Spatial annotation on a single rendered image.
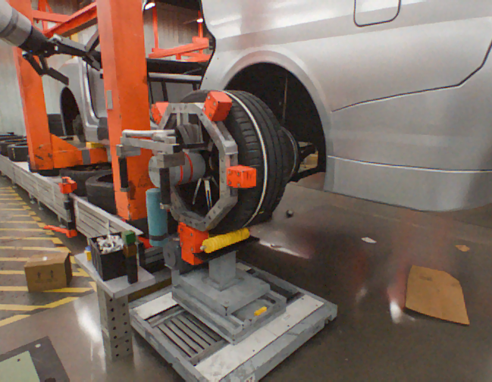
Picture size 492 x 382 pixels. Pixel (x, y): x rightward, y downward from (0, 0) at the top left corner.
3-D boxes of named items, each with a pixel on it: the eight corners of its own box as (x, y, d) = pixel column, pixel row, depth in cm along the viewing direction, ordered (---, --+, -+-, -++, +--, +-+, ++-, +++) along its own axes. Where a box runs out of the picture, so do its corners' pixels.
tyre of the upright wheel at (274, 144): (220, 233, 186) (311, 205, 138) (186, 245, 170) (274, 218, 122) (186, 126, 193) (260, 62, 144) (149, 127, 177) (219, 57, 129)
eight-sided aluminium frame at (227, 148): (239, 239, 136) (238, 102, 123) (227, 243, 132) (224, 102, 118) (167, 209, 174) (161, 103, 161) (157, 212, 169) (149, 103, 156)
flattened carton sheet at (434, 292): (459, 278, 218) (460, 273, 217) (469, 327, 170) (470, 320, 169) (408, 268, 232) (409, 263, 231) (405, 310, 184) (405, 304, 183)
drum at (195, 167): (207, 183, 145) (206, 151, 142) (164, 191, 131) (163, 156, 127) (189, 178, 155) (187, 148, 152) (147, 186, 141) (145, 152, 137)
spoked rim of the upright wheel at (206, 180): (224, 217, 181) (291, 192, 144) (189, 228, 166) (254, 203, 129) (197, 133, 186) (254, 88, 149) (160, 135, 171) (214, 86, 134)
